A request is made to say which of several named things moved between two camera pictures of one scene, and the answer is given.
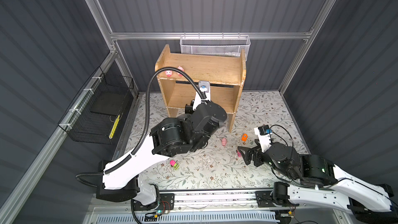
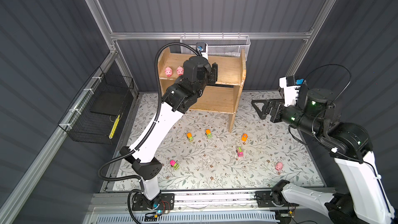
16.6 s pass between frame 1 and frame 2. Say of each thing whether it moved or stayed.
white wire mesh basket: stayed
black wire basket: stayed
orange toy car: stayed
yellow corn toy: stayed
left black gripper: moved
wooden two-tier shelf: stayed
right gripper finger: moved
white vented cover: stayed
